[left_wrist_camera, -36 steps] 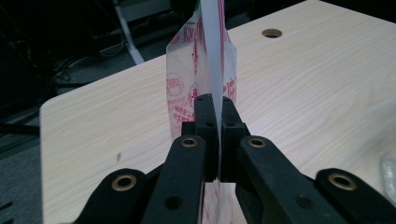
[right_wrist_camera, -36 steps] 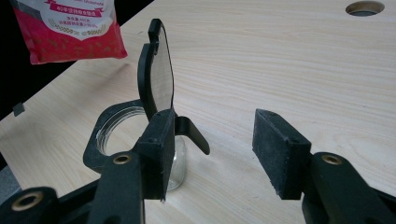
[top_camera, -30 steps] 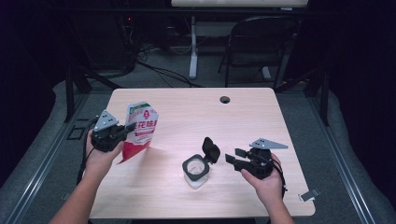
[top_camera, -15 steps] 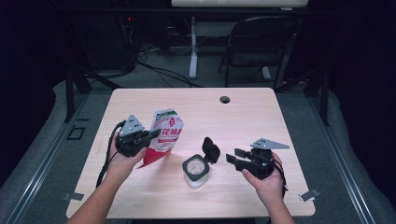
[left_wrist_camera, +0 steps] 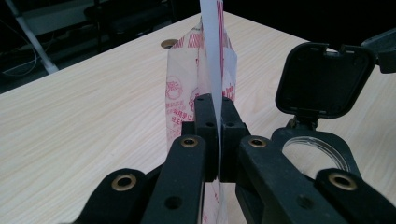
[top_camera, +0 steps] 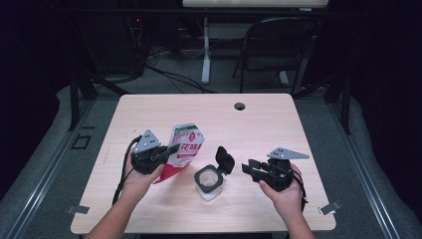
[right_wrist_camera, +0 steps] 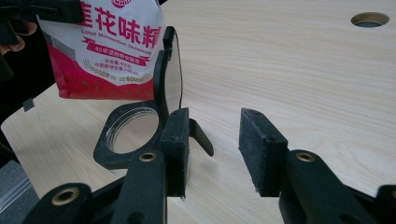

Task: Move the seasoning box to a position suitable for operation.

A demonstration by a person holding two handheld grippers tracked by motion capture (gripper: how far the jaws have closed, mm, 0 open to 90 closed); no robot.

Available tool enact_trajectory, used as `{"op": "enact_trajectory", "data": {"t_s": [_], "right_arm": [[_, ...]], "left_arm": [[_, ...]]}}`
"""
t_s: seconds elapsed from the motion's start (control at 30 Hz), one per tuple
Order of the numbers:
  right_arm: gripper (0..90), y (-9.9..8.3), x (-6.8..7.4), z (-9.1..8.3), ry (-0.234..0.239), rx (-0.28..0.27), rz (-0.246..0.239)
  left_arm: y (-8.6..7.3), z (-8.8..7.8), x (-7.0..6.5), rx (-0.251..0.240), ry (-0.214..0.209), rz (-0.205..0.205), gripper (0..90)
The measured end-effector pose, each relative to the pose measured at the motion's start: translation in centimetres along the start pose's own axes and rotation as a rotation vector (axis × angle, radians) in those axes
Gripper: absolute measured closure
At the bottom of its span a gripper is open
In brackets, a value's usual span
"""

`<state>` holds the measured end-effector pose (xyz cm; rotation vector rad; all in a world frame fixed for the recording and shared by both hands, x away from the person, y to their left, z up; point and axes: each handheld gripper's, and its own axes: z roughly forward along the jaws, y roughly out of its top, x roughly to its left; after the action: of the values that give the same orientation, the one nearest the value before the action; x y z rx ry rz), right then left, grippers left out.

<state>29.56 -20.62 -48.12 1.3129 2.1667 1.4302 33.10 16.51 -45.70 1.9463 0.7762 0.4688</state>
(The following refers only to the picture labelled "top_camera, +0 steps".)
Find black folding chair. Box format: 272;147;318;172
232;16;320;96

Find black floor cables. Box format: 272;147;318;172
144;46;217;95

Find grey metal table bracket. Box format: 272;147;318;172
66;204;91;215
317;200;342;216

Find black metal stand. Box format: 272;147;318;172
68;70;131;132
292;70;352;135

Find hand-held gripper cable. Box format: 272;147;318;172
291;168;310;213
111;134;143;205

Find right hand-held gripper cable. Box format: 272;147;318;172
291;168;310;213

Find clear jar with black lid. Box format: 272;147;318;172
193;145;236;202

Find left hand-held gripper cable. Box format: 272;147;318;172
111;134;143;205

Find dark equipment with red light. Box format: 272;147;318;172
79;13;147;77

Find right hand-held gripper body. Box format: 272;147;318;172
262;146;311;192

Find white desk with white legs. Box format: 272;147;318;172
182;0;329;87

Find pink printed plastic bag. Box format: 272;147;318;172
153;122;206;184

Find person's left hand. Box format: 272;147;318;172
120;148;165;200

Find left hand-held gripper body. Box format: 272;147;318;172
130;128;170;175

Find person's right hand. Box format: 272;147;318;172
258;165;305;220

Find grey metal floor rail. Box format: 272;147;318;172
326;99;402;239
5;99;97;239

